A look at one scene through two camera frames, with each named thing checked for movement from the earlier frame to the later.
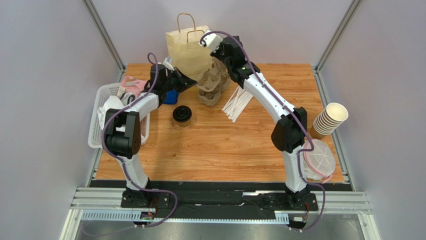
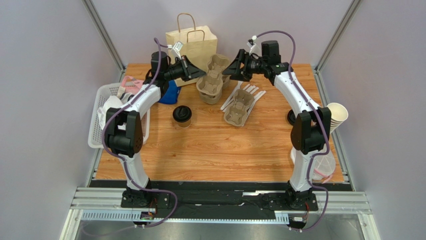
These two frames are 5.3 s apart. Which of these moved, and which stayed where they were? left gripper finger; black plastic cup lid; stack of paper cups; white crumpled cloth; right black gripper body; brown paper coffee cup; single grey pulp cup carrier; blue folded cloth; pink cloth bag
Moved: left gripper finger; single grey pulp cup carrier; right black gripper body
Stayed: blue folded cloth; stack of paper cups; pink cloth bag; brown paper coffee cup; black plastic cup lid; white crumpled cloth
